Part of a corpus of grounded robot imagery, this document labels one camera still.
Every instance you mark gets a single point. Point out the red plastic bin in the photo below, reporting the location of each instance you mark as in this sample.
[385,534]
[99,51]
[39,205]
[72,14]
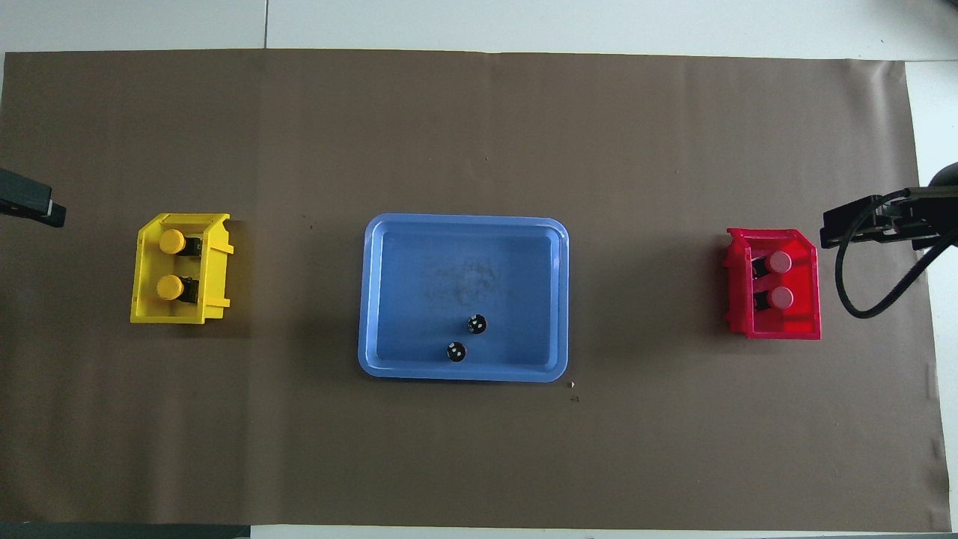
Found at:
[804,299]

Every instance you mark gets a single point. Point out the red push button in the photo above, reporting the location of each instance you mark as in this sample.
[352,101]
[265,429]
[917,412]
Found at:
[781,298]
[780,261]

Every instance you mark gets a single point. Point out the yellow push button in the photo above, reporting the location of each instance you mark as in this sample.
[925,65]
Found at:
[170,287]
[172,241]

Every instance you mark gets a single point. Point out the yellow plastic bin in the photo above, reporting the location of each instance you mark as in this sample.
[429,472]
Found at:
[213,262]

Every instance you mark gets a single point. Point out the blue plastic tray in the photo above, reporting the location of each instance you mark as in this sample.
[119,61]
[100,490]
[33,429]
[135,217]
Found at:
[449,262]

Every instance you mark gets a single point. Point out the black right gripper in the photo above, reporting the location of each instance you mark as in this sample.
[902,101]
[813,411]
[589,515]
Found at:
[917,221]

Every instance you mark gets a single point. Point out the black cylindrical capacitor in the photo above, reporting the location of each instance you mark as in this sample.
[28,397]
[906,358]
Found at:
[456,352]
[477,324]

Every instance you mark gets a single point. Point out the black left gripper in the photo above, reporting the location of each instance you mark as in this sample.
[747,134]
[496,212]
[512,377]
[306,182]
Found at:
[22,196]

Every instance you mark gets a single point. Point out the brown paper table mat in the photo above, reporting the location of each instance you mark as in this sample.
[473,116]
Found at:
[299,449]

